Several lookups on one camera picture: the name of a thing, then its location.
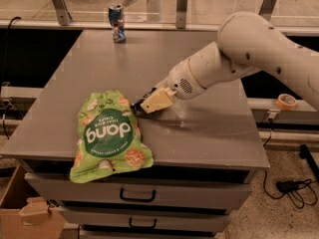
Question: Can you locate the green rice chip bag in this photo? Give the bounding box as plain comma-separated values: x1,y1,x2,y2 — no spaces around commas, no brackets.
70,91,154,183

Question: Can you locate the black power adapter with cable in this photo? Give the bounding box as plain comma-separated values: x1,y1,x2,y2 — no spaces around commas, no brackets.
262,172,318,209

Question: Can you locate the black cable at left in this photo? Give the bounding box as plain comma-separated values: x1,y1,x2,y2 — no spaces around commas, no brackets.
0,16,23,85

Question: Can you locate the dark blue rxbar wrapper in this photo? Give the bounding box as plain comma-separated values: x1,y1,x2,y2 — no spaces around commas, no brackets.
131,88,157,114

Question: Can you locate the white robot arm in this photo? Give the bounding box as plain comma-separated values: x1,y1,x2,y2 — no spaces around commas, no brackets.
135,12,319,114

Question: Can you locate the middle metal bracket post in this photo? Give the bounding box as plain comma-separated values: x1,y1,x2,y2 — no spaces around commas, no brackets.
175,0,188,29

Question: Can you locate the cardboard box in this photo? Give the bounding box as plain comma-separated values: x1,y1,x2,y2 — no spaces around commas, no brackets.
0,165,66,239

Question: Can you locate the right metal bracket post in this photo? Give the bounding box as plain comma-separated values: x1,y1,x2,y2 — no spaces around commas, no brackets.
259,0,277,21

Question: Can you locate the left metal bracket post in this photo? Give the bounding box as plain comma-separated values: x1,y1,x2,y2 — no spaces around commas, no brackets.
52,0,72,26

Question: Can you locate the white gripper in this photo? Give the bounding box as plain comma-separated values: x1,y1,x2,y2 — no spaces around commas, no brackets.
140,58,206,114

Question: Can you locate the top drawer black handle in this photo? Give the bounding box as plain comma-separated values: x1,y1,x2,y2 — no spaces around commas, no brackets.
120,188,157,203

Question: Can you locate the orange tape roll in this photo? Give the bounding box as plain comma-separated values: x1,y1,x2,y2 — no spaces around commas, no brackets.
276,94,297,111

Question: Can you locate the metal bracket post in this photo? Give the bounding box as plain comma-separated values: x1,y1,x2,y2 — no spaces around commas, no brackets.
52,0,72,26
259,0,277,21
175,0,188,29

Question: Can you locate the grey drawer cabinet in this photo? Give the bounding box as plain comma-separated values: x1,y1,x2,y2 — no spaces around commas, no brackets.
3,30,269,239

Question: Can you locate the crushed blue soda can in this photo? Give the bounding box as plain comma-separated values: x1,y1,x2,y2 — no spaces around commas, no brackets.
109,4,126,43

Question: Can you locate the drawer black handle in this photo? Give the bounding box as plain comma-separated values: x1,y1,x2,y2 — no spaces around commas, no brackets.
120,188,157,203
129,217,158,229

